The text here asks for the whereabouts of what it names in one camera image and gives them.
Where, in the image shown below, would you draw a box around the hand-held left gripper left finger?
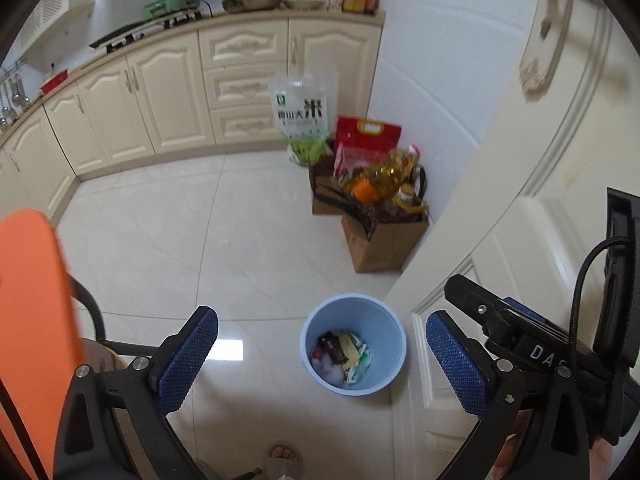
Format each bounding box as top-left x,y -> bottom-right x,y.
54,305 -> 220,480

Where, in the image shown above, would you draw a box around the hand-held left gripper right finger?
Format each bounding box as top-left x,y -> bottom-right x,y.
425,310 -> 591,480

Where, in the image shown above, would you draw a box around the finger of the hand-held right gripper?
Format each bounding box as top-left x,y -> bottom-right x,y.
500,296 -> 568,338
444,274 -> 531,346

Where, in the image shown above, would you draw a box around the light blue waste bin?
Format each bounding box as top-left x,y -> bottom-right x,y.
300,295 -> 407,395

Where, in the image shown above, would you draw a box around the person's right forearm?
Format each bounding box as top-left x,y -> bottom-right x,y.
589,442 -> 626,480

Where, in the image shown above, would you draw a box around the yellow-green wrapper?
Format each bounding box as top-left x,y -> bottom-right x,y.
345,347 -> 373,386

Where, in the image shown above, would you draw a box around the large brown cardboard box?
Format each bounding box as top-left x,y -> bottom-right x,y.
341,207 -> 430,274

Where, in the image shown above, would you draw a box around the yellow packet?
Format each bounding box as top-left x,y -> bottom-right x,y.
340,332 -> 367,371

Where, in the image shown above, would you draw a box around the brown snack packet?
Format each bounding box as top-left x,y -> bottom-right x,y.
325,337 -> 356,365

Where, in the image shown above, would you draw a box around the grey sandal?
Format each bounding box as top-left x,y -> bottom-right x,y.
264,441 -> 306,480

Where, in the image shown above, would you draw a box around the yellow cooking oil bottle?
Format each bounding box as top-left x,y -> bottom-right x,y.
345,147 -> 421,203

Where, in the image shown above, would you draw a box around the cream door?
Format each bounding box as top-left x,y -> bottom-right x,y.
390,0 -> 640,480

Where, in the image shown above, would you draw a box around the small brown cardboard box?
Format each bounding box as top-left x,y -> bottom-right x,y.
309,155 -> 351,216

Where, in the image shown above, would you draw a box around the red rice bag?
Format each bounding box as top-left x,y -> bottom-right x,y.
332,116 -> 403,178

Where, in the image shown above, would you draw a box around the white and green rice bag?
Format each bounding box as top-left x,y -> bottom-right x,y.
269,71 -> 338,166

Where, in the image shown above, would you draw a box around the cream kitchen base cabinets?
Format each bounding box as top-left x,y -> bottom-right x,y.
0,9 -> 387,221

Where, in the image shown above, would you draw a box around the red tray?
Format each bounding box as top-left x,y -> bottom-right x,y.
40,71 -> 70,95

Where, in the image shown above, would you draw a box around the hanging metal kitchen utensils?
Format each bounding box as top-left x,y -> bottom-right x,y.
0,62 -> 28,128

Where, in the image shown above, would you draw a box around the black gas stove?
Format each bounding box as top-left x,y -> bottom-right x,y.
89,12 -> 203,53

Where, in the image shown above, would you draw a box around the green cooking pot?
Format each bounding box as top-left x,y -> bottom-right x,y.
143,0 -> 201,18

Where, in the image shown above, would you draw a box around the dark frying pan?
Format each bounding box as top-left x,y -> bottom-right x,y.
206,0 -> 281,13

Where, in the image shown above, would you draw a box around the black cable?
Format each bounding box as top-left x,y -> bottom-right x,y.
567,237 -> 636,361

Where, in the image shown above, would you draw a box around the cream door handle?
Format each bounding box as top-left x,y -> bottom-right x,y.
517,0 -> 601,103

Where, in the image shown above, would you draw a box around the cream wall cabinet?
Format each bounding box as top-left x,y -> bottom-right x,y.
30,0 -> 96,68

